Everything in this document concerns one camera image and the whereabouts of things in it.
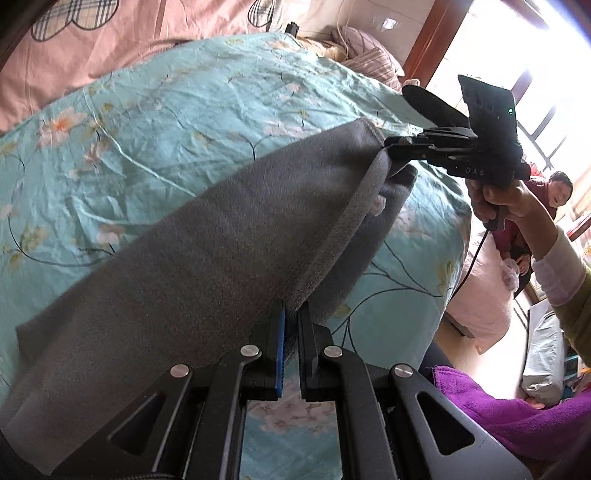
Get purple fleece sleeve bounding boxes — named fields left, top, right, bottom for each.
left=432, top=366, right=590, bottom=461

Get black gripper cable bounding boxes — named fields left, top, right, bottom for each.
left=448, top=228, right=492, bottom=305

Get grey fleece pants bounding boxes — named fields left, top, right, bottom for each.
left=1, top=119, right=417, bottom=473

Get right forearm with sleeve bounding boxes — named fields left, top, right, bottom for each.
left=534, top=225, right=590, bottom=367

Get striped pink bundle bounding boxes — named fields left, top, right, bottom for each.
left=331, top=27, right=406, bottom=92

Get person in red jacket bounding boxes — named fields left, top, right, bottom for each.
left=483, top=171, right=574, bottom=296

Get wooden door frame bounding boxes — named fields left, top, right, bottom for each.
left=404, top=0, right=473, bottom=86

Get pink quilt with plaid hearts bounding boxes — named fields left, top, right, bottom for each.
left=1, top=0, right=280, bottom=132

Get turquoise floral bed sheet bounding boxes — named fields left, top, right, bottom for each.
left=1, top=34, right=472, bottom=408

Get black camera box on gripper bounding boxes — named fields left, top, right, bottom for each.
left=458, top=75, right=523, bottom=177

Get person's right hand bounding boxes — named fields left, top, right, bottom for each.
left=466, top=180, right=557, bottom=236

